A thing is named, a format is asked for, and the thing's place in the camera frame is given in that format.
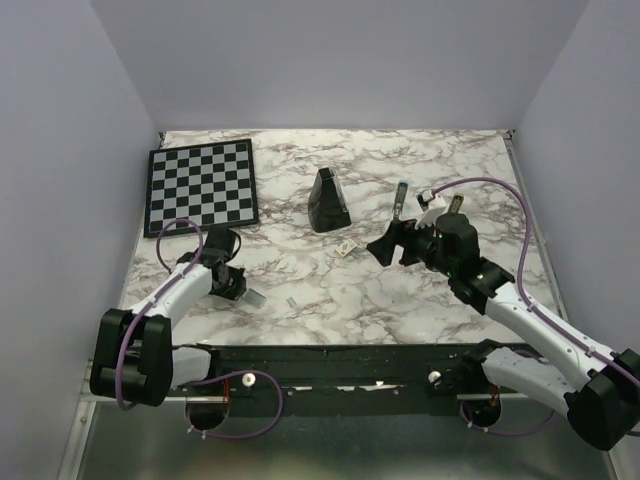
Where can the black wedge stand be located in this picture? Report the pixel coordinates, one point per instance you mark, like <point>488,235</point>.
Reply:
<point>327,208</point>

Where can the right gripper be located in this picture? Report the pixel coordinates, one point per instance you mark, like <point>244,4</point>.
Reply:
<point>383,248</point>

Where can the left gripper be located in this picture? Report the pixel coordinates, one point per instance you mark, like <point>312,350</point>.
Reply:
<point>238,287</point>

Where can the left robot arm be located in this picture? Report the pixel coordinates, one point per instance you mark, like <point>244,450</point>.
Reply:
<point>135,361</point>

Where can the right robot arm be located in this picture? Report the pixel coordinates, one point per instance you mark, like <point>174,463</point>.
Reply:
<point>596,390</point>

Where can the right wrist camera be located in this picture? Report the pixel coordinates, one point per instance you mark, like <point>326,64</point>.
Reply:
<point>432,207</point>

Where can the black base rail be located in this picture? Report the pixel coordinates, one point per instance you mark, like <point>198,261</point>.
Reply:
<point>336,381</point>

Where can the black white chessboard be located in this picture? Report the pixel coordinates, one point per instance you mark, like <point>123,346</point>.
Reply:
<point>208,185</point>

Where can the small staple box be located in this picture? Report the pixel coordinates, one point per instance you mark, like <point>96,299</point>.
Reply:
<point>345,247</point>

